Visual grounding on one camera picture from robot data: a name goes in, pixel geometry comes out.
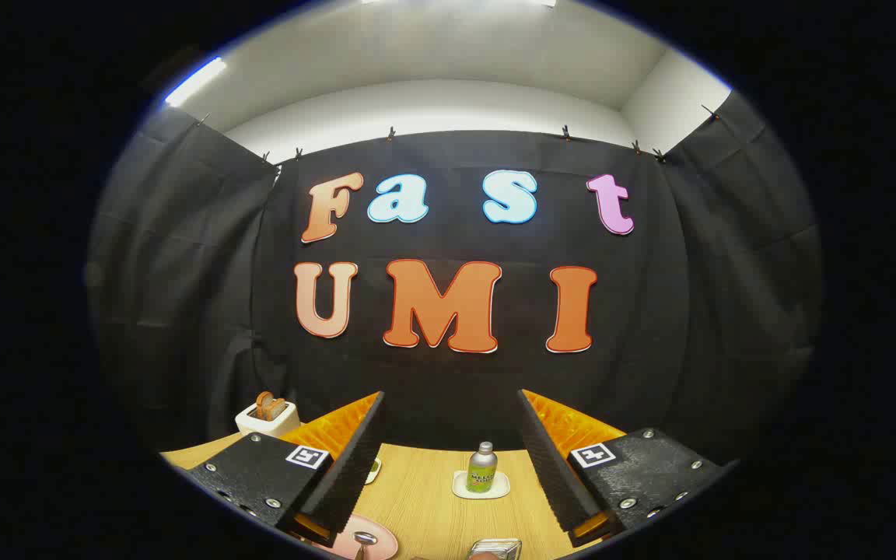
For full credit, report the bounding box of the silver wire cutlery holder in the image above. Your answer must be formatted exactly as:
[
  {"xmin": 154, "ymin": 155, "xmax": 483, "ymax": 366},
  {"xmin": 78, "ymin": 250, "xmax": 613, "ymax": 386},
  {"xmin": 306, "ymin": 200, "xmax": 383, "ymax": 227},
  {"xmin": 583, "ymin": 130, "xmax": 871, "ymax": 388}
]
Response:
[{"xmin": 467, "ymin": 538, "xmax": 523, "ymax": 560}]

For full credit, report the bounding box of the ceiling strip light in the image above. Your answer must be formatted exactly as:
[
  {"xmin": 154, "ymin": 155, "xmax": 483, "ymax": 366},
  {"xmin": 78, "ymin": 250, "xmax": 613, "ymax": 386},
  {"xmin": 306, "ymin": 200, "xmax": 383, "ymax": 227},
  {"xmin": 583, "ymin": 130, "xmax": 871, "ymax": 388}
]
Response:
[{"xmin": 164, "ymin": 56, "xmax": 228, "ymax": 108}]

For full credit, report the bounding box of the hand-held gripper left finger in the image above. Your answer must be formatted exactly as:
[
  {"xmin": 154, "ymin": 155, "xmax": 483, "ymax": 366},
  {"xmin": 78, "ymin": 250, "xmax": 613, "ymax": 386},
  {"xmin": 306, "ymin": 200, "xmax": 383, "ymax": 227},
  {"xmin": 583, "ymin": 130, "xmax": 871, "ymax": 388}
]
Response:
[{"xmin": 184, "ymin": 391, "xmax": 387, "ymax": 548}]

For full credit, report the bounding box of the black backdrop cloth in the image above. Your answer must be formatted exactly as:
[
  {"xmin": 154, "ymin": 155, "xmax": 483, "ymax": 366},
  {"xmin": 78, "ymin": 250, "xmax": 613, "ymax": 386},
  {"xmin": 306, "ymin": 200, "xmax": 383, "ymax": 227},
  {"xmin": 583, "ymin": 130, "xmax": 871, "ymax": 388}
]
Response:
[{"xmin": 86, "ymin": 89, "xmax": 824, "ymax": 467}]

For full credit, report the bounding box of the row of black cloth clips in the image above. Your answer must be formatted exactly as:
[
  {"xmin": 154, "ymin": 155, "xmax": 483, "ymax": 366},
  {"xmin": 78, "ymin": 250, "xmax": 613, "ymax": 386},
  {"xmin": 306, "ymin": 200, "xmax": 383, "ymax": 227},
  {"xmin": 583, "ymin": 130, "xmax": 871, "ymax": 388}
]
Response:
[{"xmin": 198, "ymin": 103, "xmax": 723, "ymax": 166}]

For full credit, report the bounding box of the pink round plate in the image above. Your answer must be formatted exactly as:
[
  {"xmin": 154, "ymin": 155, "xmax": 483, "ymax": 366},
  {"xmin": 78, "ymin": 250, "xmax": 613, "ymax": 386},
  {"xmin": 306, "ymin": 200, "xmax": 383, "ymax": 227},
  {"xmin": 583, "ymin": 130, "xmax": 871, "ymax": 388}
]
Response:
[{"xmin": 316, "ymin": 513, "xmax": 400, "ymax": 560}]

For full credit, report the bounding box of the green soda bottle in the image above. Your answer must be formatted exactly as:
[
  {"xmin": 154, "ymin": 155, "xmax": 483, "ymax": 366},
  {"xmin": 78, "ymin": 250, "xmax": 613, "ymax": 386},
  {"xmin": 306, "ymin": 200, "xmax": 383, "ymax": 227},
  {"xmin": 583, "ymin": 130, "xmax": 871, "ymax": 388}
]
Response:
[{"xmin": 466, "ymin": 441, "xmax": 499, "ymax": 494}]

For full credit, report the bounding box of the white toaster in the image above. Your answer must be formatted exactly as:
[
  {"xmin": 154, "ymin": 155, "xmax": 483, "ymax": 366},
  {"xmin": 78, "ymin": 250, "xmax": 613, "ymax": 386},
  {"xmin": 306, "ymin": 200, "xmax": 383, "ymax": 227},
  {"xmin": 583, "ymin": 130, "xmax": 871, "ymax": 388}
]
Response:
[{"xmin": 235, "ymin": 401, "xmax": 302, "ymax": 438}]

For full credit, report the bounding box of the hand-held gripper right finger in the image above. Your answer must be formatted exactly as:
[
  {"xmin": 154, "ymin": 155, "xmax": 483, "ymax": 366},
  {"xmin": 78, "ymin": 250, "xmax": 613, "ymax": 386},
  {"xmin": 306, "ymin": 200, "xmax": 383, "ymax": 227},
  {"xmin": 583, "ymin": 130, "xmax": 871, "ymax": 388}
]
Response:
[{"xmin": 516, "ymin": 388, "xmax": 730, "ymax": 549}]

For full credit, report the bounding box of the white rectangular coaster tray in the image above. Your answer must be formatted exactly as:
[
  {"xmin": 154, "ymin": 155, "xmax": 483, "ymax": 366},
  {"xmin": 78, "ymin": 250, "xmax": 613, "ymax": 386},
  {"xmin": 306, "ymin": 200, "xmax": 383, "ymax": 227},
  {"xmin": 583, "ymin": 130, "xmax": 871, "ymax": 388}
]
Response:
[{"xmin": 452, "ymin": 470, "xmax": 511, "ymax": 500}]

